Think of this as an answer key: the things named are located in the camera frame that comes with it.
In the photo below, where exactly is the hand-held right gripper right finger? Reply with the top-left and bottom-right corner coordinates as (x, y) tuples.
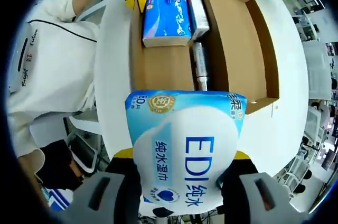
(216, 151), (294, 224)

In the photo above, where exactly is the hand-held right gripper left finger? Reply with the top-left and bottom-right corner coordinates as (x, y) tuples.
(71, 148), (143, 224)

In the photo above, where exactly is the blue tissue pack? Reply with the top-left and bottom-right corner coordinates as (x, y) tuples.
(142, 0), (192, 48)

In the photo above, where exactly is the white carton box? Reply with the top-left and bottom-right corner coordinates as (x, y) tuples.
(187, 0), (210, 41)

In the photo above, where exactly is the soft white blue wipes pack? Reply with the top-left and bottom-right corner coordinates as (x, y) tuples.
(124, 89), (248, 216)

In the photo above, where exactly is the brown cardboard shoe box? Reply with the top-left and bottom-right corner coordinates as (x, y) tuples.
(129, 0), (280, 116)

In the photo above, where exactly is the single white mesh chair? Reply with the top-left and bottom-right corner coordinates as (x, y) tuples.
(67, 131), (99, 174)

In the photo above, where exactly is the row of white office chairs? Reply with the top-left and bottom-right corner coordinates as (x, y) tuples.
(274, 102), (337, 195)

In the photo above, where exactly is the person in white shirt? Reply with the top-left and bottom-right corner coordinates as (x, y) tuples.
(7, 0), (100, 156)

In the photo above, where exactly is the white chest device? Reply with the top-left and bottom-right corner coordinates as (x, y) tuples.
(7, 22), (34, 94)

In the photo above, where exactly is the black device cable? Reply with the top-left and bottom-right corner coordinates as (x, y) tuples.
(27, 19), (98, 43)

